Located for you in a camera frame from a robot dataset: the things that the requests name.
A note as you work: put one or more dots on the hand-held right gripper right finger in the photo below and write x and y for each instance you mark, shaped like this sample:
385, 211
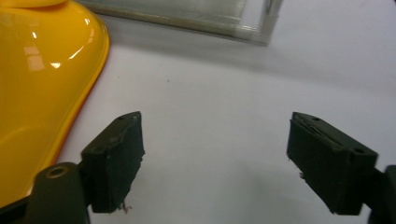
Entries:
330, 168

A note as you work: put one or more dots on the light blue table mat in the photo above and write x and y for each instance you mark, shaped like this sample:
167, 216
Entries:
218, 93

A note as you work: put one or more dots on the clear two-tier rack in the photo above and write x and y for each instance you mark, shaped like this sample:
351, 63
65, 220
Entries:
186, 15

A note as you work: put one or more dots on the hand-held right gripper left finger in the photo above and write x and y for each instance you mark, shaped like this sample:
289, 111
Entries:
112, 161

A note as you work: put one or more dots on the yellow rain boot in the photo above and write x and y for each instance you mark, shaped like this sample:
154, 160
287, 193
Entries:
46, 93

